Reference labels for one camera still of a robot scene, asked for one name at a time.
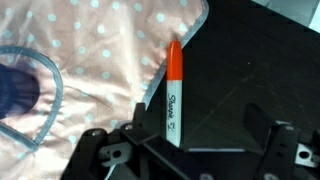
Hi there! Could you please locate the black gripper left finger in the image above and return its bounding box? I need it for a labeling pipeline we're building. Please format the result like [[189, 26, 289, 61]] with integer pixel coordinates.
[[60, 103, 203, 180]]

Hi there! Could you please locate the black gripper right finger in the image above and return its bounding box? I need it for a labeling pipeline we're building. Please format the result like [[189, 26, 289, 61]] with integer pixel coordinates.
[[243, 104, 320, 180]]

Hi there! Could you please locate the red capped Sharpie marker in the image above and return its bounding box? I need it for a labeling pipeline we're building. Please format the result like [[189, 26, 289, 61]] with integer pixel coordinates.
[[166, 41, 183, 146]]

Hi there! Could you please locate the dark blue plastic cup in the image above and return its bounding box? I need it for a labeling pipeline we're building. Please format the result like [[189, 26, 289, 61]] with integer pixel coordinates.
[[0, 64, 40, 119]]

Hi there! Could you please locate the pink polka dot cloth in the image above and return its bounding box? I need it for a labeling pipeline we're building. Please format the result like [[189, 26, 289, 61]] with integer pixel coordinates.
[[0, 0, 209, 180]]

